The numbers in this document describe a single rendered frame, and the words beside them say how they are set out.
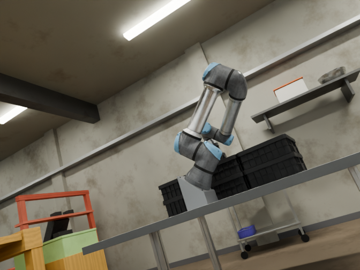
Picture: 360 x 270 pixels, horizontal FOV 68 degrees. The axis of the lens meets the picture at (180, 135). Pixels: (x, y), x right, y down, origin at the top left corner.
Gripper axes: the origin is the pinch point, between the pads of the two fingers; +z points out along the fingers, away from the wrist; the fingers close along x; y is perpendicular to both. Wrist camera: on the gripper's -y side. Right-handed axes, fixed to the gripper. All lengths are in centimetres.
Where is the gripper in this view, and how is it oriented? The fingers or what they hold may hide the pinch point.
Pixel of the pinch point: (225, 173)
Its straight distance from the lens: 173.7
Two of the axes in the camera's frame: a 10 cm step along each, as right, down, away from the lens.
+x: -7.7, 5.1, 3.8
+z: 4.0, 8.5, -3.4
